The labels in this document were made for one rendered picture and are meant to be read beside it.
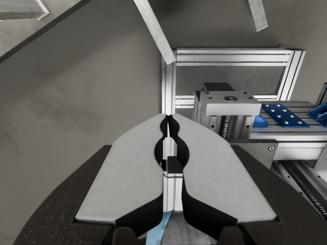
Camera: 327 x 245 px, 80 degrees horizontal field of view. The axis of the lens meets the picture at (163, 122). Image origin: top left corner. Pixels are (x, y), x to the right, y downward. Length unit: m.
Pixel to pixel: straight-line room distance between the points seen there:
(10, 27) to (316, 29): 1.68
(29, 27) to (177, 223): 0.75
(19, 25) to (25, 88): 1.01
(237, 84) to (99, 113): 1.06
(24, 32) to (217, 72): 0.98
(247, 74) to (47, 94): 1.45
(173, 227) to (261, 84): 1.18
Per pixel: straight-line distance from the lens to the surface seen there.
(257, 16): 0.62
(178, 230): 0.41
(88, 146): 1.89
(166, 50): 0.58
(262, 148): 0.55
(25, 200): 2.69
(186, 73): 1.28
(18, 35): 0.88
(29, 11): 0.71
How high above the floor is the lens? 1.43
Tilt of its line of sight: 61 degrees down
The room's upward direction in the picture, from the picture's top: 179 degrees clockwise
